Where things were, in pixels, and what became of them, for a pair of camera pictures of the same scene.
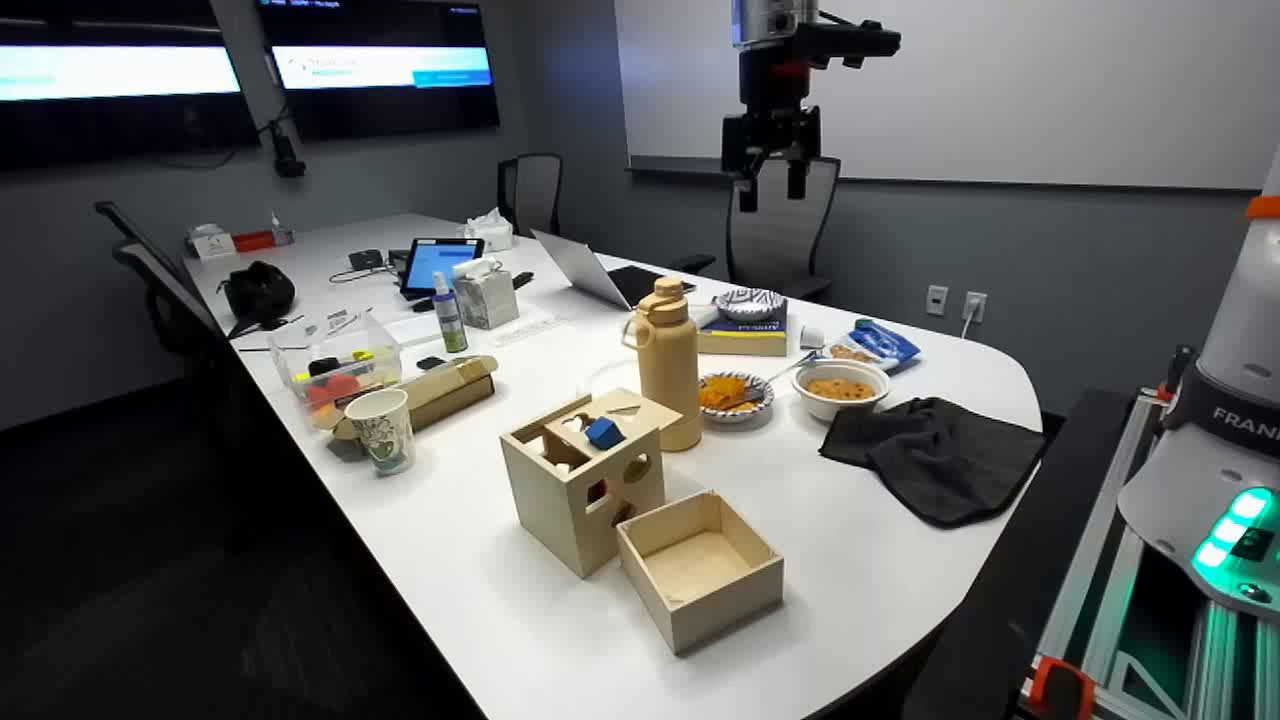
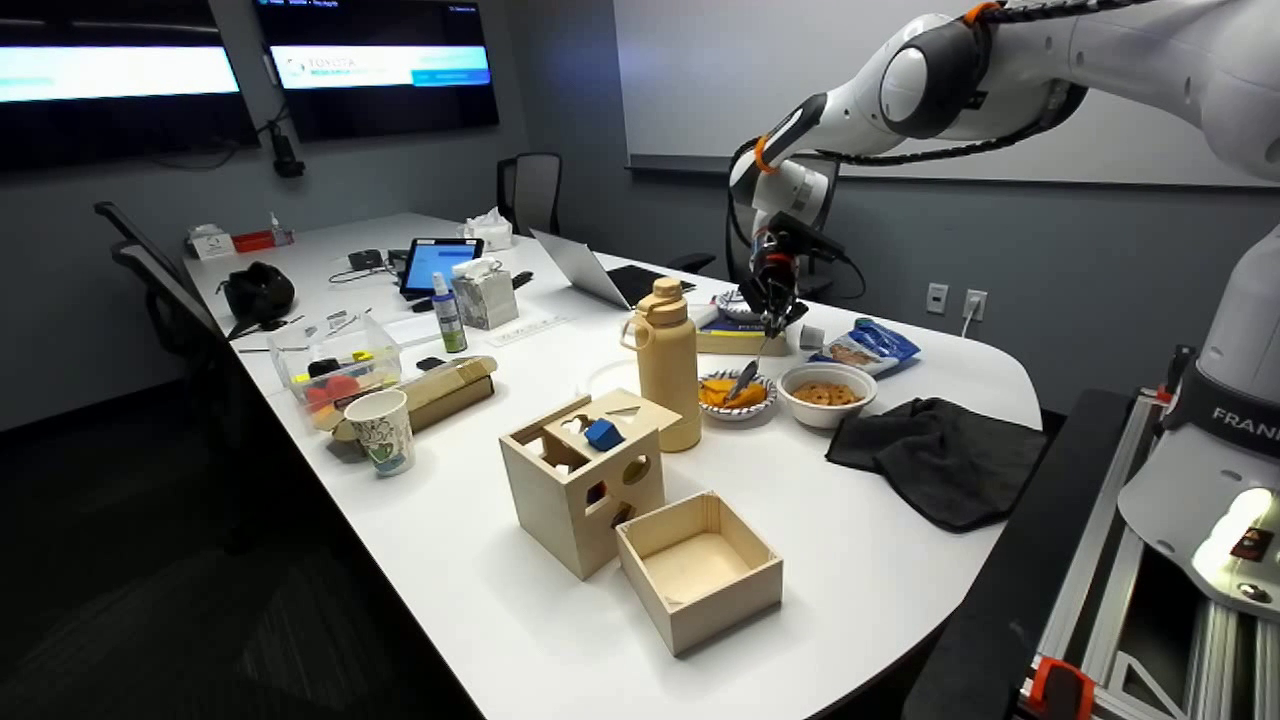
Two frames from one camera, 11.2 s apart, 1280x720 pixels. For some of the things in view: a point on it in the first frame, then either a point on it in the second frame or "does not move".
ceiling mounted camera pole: (263, 80) does not move
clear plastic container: (337, 360) does not move
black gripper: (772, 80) → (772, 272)
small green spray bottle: (448, 315) does not move
